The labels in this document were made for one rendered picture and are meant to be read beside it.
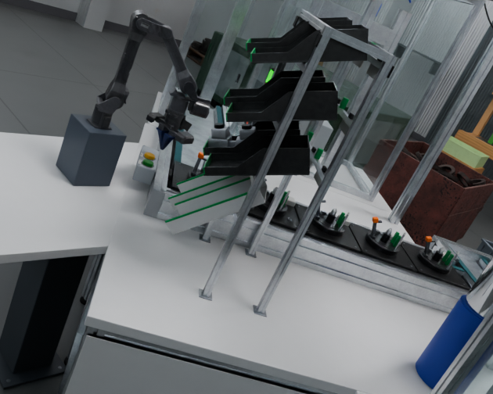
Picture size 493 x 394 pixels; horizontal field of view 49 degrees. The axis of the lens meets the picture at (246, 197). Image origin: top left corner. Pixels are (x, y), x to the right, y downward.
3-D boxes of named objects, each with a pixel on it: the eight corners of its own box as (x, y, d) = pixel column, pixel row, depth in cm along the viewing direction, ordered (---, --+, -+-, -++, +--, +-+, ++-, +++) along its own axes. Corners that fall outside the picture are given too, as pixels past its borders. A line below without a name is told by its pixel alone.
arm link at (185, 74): (134, 20, 165) (167, 7, 166) (131, 15, 172) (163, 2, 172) (170, 104, 181) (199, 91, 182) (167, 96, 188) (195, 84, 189)
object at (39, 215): (-89, 133, 175) (-87, 124, 174) (142, 148, 241) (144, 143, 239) (-13, 265, 135) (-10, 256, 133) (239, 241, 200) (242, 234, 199)
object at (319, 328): (83, 325, 130) (87, 315, 129) (143, 127, 265) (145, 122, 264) (551, 451, 162) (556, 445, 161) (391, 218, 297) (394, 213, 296)
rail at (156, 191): (142, 214, 183) (153, 186, 179) (160, 130, 263) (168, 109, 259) (158, 219, 184) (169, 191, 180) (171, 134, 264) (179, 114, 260)
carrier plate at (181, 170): (170, 191, 185) (171, 185, 184) (173, 164, 207) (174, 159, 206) (235, 213, 191) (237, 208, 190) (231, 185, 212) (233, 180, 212)
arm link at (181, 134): (190, 122, 181) (202, 122, 186) (152, 97, 188) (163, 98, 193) (181, 144, 184) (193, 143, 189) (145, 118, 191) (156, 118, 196)
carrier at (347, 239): (301, 236, 197) (316, 206, 192) (291, 206, 218) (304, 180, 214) (359, 256, 202) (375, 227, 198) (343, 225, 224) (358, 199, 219)
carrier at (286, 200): (239, 214, 191) (253, 184, 186) (235, 186, 213) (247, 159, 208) (300, 235, 197) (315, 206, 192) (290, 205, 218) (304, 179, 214)
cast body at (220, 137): (207, 148, 164) (206, 125, 161) (212, 144, 168) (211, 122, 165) (235, 149, 162) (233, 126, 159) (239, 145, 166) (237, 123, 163)
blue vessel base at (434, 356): (426, 392, 158) (476, 320, 148) (407, 355, 172) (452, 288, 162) (470, 404, 161) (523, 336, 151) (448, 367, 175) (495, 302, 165)
